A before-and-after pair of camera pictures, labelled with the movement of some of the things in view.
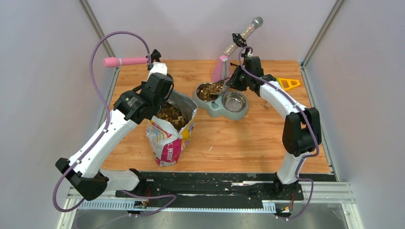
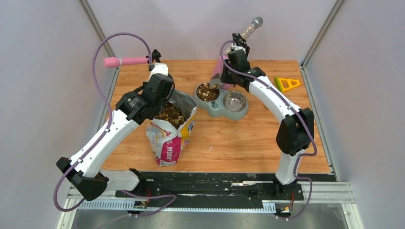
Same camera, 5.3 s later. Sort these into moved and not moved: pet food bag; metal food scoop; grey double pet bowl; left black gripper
Moved: metal food scoop
Not moved: grey double pet bowl; left black gripper; pet food bag
